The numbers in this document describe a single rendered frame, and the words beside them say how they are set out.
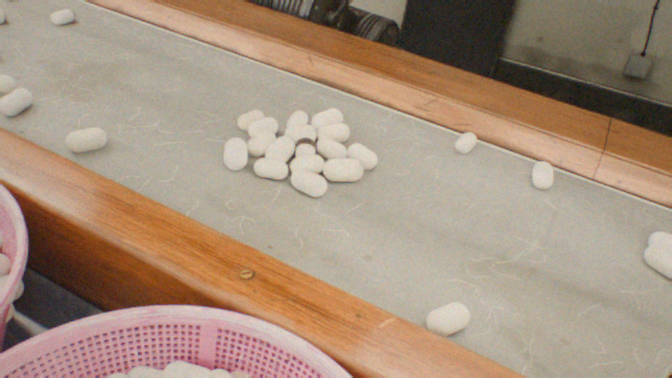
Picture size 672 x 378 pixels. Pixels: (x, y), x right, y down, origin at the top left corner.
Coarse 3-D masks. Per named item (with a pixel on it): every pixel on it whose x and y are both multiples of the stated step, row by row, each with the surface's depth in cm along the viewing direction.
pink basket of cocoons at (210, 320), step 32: (96, 320) 34; (128, 320) 35; (160, 320) 35; (192, 320) 36; (224, 320) 36; (256, 320) 35; (32, 352) 32; (64, 352) 33; (96, 352) 35; (128, 352) 35; (160, 352) 36; (192, 352) 36; (224, 352) 36; (256, 352) 36; (288, 352) 35; (320, 352) 34
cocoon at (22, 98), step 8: (24, 88) 56; (8, 96) 54; (16, 96) 55; (24, 96) 55; (32, 96) 56; (0, 104) 54; (8, 104) 54; (16, 104) 54; (24, 104) 55; (8, 112) 54; (16, 112) 55
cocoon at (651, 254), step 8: (648, 248) 49; (656, 248) 48; (664, 248) 48; (648, 256) 48; (656, 256) 48; (664, 256) 47; (648, 264) 49; (656, 264) 48; (664, 264) 47; (664, 272) 47
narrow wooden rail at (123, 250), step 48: (0, 144) 47; (48, 192) 43; (96, 192) 44; (48, 240) 45; (96, 240) 41; (144, 240) 40; (192, 240) 41; (96, 288) 45; (144, 288) 41; (192, 288) 38; (240, 288) 38; (288, 288) 39; (336, 288) 39; (336, 336) 36; (384, 336) 36; (432, 336) 37
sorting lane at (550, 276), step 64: (0, 0) 77; (64, 0) 80; (0, 64) 63; (64, 64) 65; (128, 64) 67; (192, 64) 69; (256, 64) 71; (64, 128) 55; (128, 128) 56; (192, 128) 57; (384, 128) 62; (192, 192) 49; (256, 192) 50; (384, 192) 53; (448, 192) 54; (512, 192) 55; (576, 192) 57; (320, 256) 45; (384, 256) 46; (448, 256) 47; (512, 256) 48; (576, 256) 49; (640, 256) 50; (512, 320) 42; (576, 320) 43; (640, 320) 44
